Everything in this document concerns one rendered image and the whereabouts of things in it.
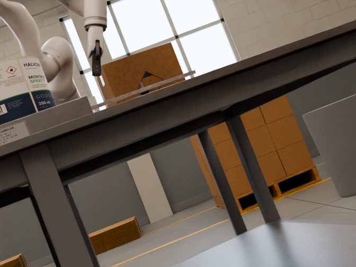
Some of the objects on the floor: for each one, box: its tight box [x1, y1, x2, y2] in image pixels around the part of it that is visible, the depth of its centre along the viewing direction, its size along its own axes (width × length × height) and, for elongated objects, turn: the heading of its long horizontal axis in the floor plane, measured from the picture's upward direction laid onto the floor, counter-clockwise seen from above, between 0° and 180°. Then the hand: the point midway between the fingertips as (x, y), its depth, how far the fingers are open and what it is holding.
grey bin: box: [302, 94, 356, 197], centre depth 396 cm, size 46×46×62 cm
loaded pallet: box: [189, 94, 322, 213], centre depth 567 cm, size 120×83×89 cm
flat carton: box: [88, 216, 142, 255], centre depth 636 cm, size 64×52×20 cm
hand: (96, 70), depth 207 cm, fingers closed
